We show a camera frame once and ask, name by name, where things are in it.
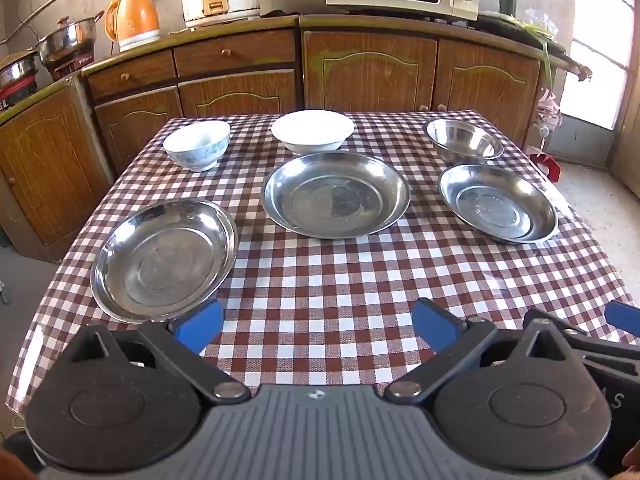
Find black tray with greens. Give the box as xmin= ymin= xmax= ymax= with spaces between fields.
xmin=475 ymin=12 xmax=551 ymax=36

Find orange electric kettle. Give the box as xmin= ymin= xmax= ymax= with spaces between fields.
xmin=103 ymin=0 xmax=162 ymax=53

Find pink cloth bundle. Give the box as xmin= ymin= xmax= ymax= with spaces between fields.
xmin=537 ymin=87 xmax=564 ymax=132

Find red white checkered tablecloth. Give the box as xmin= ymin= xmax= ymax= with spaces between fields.
xmin=5 ymin=110 xmax=640 ymax=416

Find wooden pole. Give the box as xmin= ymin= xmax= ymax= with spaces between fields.
xmin=550 ymin=52 xmax=594 ymax=82

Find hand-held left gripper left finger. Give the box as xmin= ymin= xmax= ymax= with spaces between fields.
xmin=62 ymin=299 xmax=252 ymax=406

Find white shallow bowl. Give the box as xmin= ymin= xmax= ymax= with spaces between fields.
xmin=271 ymin=109 xmax=355 ymax=155

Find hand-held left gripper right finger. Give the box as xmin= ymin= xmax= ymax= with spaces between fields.
xmin=384 ymin=298 xmax=573 ymax=406

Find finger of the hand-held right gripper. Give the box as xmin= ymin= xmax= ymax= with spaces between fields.
xmin=522 ymin=307 xmax=640 ymax=361
xmin=604 ymin=301 xmax=640 ymax=337

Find red bag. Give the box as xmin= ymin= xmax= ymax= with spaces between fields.
xmin=530 ymin=152 xmax=564 ymax=182

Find green onions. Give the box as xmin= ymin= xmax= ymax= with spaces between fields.
xmin=520 ymin=20 xmax=558 ymax=88

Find large steel plate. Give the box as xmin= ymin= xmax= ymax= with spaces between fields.
xmin=260 ymin=152 xmax=411 ymax=239

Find steel cooking pot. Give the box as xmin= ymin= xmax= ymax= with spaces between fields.
xmin=35 ymin=11 xmax=105 ymax=66
xmin=0 ymin=50 xmax=41 ymax=89

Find grey door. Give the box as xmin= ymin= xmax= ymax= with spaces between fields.
xmin=550 ymin=0 xmax=640 ymax=173

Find wooden single-door cabinet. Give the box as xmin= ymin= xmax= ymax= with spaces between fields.
xmin=0 ymin=72 xmax=115 ymax=262

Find small steel plate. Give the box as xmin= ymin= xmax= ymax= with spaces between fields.
xmin=90 ymin=199 xmax=239 ymax=324
xmin=437 ymin=163 xmax=559 ymax=244

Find blue patterned white bowl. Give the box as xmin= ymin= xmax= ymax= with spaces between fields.
xmin=162 ymin=120 xmax=231 ymax=172

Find red black induction stove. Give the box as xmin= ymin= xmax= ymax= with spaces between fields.
xmin=42 ymin=47 xmax=98 ymax=81
xmin=0 ymin=77 xmax=46 ymax=111

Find steel bowl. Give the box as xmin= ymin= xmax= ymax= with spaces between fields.
xmin=425 ymin=118 xmax=504 ymax=164

